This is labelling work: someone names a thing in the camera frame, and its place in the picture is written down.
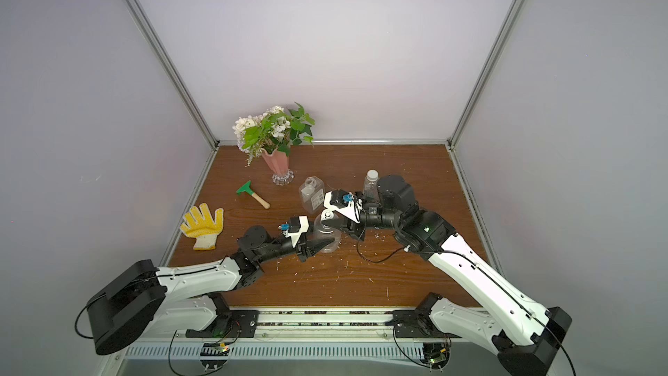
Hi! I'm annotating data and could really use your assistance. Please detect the round clear bottle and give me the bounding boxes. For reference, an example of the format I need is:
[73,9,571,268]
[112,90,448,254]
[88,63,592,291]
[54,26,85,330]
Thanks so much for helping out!
[313,218,342,253]
[363,176,379,202]

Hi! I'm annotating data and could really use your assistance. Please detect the round clear bottle front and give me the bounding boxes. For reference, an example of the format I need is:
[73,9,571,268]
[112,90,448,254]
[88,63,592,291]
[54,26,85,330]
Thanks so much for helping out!
[363,176,379,202]

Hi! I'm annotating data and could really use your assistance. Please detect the white cap small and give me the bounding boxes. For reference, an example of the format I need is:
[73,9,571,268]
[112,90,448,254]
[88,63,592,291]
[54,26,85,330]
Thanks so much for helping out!
[366,170,379,181]

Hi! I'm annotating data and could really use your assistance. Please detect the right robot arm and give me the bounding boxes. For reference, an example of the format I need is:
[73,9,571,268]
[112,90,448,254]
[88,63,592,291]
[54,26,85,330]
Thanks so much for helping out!
[324,175,572,375]

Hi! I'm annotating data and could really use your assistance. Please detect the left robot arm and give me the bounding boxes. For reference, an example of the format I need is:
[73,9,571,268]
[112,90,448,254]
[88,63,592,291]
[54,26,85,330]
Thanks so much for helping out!
[85,217,334,356]

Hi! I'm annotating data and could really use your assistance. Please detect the square clear bottle with label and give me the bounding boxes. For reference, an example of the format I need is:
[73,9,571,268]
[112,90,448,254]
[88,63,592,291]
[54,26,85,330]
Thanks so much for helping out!
[299,176,325,214]

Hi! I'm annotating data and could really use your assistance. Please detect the yellow work glove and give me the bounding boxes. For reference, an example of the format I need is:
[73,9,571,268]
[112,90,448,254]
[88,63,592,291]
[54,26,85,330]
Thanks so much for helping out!
[179,203,224,252]

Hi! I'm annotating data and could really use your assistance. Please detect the pink vase with flowers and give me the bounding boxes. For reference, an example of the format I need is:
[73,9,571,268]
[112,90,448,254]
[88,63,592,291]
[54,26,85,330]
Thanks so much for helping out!
[232,103,316,186]

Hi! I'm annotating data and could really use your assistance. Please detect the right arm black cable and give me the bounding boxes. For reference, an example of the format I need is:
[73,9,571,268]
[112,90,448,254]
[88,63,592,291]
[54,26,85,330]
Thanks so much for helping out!
[356,237,408,265]

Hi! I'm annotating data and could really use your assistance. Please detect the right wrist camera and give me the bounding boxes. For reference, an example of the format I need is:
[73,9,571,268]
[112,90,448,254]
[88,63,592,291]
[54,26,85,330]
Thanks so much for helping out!
[324,190,362,224]

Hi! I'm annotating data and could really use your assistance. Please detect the green scraper wooden handle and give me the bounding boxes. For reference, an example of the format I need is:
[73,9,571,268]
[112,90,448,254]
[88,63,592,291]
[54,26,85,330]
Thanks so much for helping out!
[236,180,271,210]

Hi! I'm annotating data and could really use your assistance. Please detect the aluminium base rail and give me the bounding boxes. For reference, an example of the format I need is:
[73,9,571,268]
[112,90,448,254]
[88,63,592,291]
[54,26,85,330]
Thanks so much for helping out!
[114,302,504,370]

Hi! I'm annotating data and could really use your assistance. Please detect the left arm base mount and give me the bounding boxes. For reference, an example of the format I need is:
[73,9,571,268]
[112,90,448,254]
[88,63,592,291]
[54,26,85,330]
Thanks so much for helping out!
[185,309,259,339]

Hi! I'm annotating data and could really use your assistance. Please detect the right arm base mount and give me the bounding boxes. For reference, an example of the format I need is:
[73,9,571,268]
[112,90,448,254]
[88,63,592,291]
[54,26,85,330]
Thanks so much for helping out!
[385,310,459,339]

